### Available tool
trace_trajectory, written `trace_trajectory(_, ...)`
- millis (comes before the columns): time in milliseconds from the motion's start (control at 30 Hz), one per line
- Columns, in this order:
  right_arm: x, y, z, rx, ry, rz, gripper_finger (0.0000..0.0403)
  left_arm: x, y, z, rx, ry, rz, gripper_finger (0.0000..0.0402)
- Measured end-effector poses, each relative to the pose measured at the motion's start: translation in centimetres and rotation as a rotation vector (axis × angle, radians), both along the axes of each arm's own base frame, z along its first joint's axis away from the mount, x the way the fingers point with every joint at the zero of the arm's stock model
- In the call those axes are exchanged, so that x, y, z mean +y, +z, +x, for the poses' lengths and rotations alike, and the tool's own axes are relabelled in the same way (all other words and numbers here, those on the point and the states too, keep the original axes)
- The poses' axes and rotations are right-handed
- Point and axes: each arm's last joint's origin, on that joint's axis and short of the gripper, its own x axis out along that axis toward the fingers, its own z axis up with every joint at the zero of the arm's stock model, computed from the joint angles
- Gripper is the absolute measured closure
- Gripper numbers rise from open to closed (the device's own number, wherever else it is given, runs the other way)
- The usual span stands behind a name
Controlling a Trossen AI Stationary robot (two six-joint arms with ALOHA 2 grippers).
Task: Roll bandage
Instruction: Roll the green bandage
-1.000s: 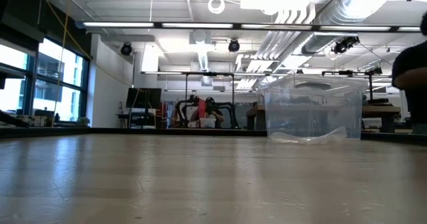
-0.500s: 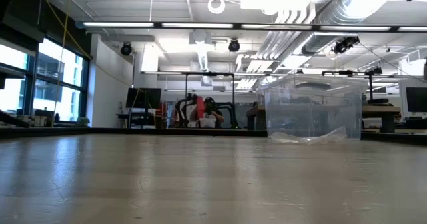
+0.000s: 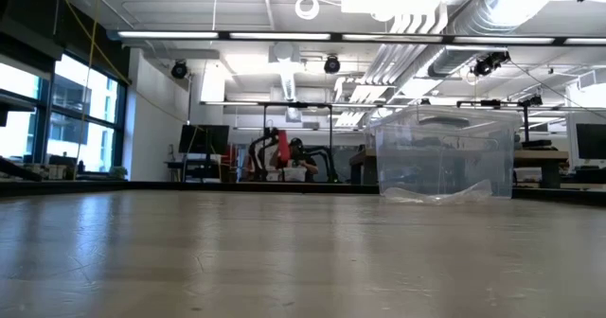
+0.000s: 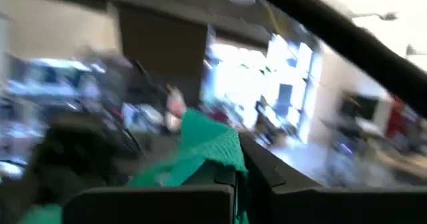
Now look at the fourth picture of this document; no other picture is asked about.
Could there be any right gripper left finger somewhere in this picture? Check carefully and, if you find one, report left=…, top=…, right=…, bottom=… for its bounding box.
left=62, top=159, right=238, bottom=224

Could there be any green elastic bandage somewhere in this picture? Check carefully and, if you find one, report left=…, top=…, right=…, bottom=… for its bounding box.
left=18, top=109, right=250, bottom=224

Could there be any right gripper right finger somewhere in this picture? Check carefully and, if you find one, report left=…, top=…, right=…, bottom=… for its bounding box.
left=238, top=133, right=427, bottom=224

